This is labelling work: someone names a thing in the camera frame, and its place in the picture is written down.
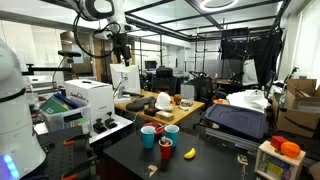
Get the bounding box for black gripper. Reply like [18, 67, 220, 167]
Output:
[113, 33, 131, 66]

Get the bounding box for red plastic cup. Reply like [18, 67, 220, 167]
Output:
[159, 137, 172, 160]

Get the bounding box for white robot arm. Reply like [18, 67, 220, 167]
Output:
[0, 0, 131, 180]

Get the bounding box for blue cup left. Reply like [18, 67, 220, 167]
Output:
[141, 126, 155, 149]

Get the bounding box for blue cup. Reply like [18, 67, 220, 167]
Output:
[141, 126, 155, 149]
[164, 125, 180, 147]

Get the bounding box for red bowl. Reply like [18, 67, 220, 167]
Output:
[145, 122, 164, 138]

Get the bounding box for blue cup right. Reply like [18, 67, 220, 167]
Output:
[164, 125, 180, 147]

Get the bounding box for orange bowl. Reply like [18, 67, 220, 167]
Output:
[213, 99, 229, 105]

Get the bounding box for white computer monitor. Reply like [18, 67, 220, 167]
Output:
[110, 64, 141, 94]

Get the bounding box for white cardboard box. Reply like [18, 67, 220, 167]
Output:
[65, 79, 115, 126]

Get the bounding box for black office chair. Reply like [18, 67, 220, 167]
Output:
[152, 66, 178, 96]

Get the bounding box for wooden desk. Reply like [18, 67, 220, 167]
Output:
[114, 91, 205, 125]

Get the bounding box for brown football toy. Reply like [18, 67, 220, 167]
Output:
[173, 94, 182, 103]

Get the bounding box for tan rectangular box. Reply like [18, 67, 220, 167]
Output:
[156, 111, 174, 121]

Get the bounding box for clear plastic storage bin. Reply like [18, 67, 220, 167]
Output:
[40, 93, 91, 133]

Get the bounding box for yellow toy banana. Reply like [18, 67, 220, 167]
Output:
[184, 148, 196, 159]

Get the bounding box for black curtain backdrop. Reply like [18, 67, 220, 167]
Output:
[221, 28, 283, 86]

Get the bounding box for blue plastic bin lid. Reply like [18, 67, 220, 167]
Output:
[205, 104, 268, 139]

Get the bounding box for red toy block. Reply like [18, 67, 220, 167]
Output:
[271, 136, 287, 150]

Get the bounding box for brown cardboard box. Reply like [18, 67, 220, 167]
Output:
[272, 79, 320, 139]

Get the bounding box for wooden toy box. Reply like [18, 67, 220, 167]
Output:
[255, 141, 306, 180]

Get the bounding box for orange toy ball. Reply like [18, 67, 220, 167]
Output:
[280, 142, 301, 158]

